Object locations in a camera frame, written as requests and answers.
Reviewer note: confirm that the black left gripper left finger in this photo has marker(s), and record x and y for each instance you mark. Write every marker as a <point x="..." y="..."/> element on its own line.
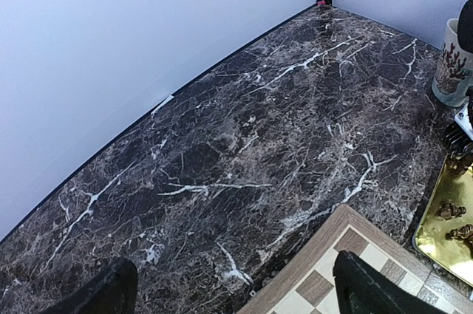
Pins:
<point x="112" y="290"/>

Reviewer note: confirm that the pile of dark chess pieces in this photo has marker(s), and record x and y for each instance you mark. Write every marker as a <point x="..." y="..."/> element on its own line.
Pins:
<point x="458" y="227"/>

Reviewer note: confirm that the gold metal tray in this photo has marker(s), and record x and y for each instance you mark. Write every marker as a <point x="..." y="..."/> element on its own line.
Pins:
<point x="454" y="183"/>

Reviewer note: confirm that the wooden chess board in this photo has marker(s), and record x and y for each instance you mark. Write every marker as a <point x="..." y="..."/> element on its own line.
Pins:
<point x="307" y="285"/>

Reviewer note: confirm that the white coral pattern mug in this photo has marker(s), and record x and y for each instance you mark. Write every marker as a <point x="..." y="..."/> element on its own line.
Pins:
<point x="453" y="75"/>

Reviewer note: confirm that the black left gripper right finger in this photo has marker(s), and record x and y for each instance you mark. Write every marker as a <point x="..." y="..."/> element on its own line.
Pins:
<point x="362" y="289"/>

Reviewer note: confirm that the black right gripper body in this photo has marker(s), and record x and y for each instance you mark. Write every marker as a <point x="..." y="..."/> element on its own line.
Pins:
<point x="465" y="27"/>

